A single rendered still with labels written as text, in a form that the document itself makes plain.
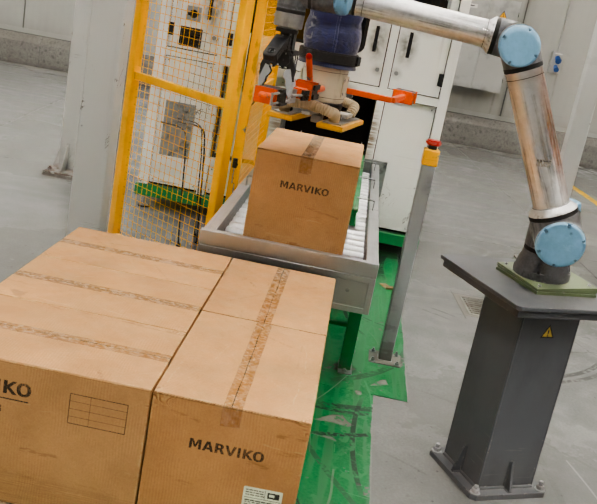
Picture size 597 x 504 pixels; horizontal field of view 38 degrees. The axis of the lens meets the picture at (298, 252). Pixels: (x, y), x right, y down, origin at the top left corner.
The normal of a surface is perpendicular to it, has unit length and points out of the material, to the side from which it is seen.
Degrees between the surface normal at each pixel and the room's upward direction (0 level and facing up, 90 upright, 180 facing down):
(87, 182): 90
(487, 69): 90
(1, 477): 90
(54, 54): 90
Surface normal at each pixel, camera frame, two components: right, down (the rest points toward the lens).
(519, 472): 0.34, 0.33
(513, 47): -0.22, 0.18
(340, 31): 0.25, 0.07
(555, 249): -0.16, 0.38
